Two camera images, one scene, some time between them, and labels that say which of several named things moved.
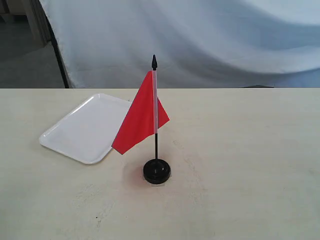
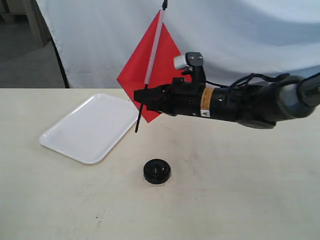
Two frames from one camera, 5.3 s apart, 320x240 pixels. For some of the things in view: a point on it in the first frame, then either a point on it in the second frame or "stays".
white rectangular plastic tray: (88, 132) stays
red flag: (146, 115) to (152, 65)
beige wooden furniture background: (25, 31) stays
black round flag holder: (157, 171) stays
